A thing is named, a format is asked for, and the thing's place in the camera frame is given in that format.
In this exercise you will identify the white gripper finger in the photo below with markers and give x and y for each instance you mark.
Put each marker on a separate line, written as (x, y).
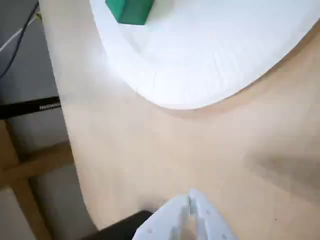
(162, 220)
(212, 225)

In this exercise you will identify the green block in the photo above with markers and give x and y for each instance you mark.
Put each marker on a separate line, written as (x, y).
(130, 12)

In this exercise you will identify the white paper plate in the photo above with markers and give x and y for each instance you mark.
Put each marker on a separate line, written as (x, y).
(200, 62)

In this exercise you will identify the black printed tripod leg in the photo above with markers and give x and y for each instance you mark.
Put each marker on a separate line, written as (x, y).
(25, 108)

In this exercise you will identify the yellow green tape bit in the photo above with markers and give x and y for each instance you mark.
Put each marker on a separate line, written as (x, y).
(38, 15)

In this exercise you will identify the wooden lattice frame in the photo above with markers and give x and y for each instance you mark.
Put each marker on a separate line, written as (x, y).
(22, 172)

